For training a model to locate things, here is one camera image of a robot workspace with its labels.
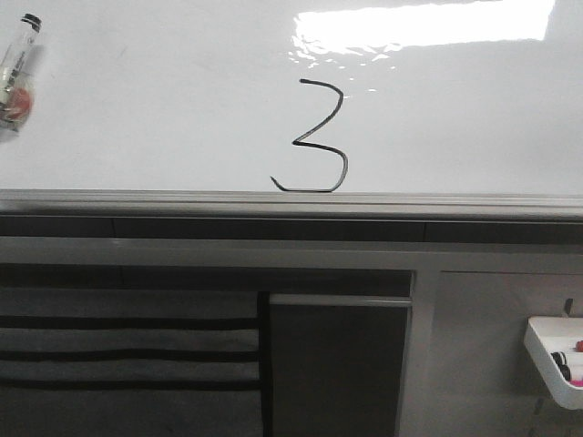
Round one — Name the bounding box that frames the dark grey panel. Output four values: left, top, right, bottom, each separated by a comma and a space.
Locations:
270, 293, 411, 436

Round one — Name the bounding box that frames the white whiteboard with aluminium frame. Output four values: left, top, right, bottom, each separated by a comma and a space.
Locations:
1, 1, 582, 221

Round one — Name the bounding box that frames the white plastic storage tray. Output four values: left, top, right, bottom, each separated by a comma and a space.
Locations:
524, 316, 582, 410

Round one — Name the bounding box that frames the black marker in tray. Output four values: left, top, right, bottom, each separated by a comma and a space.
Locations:
551, 351, 572, 381

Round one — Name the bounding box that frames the white black-tipped whiteboard marker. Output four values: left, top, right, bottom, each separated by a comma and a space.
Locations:
1, 13, 42, 132

